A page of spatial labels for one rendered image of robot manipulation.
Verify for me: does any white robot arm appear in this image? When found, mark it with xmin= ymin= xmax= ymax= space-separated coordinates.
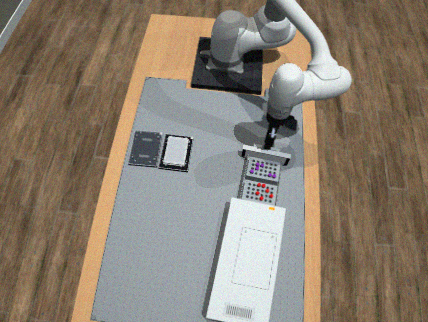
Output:
xmin=200 ymin=0 xmax=352 ymax=133

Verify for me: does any black rectangular frame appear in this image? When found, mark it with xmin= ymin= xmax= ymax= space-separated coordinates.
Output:
xmin=158 ymin=134 xmax=194 ymax=172

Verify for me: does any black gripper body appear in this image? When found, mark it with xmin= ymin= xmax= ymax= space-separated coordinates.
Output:
xmin=266 ymin=113 xmax=287 ymax=131

